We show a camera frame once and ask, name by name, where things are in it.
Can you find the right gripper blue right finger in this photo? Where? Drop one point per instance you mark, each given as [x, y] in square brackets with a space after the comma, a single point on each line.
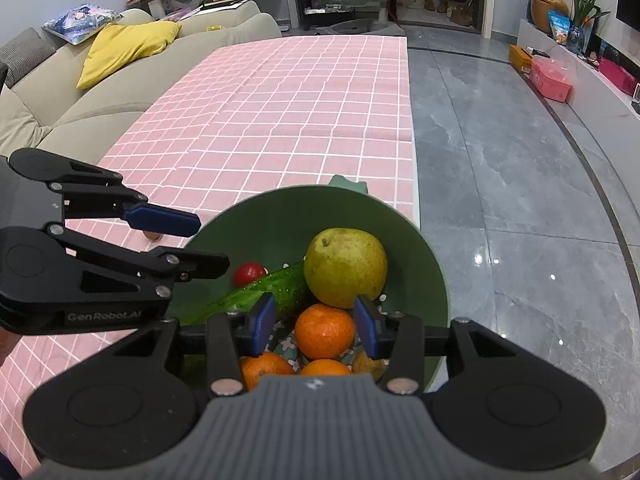
[399, 341]

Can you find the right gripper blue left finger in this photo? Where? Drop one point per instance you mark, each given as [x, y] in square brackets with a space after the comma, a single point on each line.
[230, 337]

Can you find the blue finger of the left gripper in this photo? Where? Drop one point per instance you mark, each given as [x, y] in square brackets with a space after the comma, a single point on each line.
[161, 220]

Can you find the orange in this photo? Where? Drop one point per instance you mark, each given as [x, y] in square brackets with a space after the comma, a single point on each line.
[267, 363]
[362, 364]
[325, 367]
[323, 332]

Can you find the red cherry tomato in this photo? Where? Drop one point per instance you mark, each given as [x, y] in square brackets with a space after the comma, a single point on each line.
[247, 273]

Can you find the green cucumber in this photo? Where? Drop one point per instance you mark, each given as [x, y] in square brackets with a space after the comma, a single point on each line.
[287, 286]

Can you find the large green pear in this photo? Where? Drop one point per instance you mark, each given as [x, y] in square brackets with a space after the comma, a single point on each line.
[342, 263]

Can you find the green colander bowl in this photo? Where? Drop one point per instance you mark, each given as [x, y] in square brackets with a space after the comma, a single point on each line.
[275, 229]

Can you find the pink checkered tablecloth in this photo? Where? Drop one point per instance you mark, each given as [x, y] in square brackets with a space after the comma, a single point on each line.
[254, 118]

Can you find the beige sofa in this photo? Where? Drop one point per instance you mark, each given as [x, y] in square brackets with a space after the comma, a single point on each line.
[45, 108]

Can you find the yellow cushion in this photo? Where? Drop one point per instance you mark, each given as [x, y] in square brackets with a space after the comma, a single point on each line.
[117, 45]

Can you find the blue patterned cushion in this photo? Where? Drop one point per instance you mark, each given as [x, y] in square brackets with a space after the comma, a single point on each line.
[81, 23]

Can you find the pink storage box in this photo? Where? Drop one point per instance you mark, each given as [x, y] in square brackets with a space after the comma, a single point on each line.
[551, 78]

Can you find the yellow box on floor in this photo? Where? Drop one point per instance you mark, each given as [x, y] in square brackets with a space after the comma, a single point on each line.
[520, 59]

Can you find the white tv console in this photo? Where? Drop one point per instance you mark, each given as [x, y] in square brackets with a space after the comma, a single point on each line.
[605, 110]

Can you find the magenta box on console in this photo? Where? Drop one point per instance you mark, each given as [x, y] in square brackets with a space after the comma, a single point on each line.
[621, 78]

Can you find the blue snack bag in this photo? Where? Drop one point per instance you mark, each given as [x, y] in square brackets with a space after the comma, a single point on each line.
[559, 25]

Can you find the green potted plant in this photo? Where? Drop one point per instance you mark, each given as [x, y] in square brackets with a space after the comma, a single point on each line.
[584, 12]

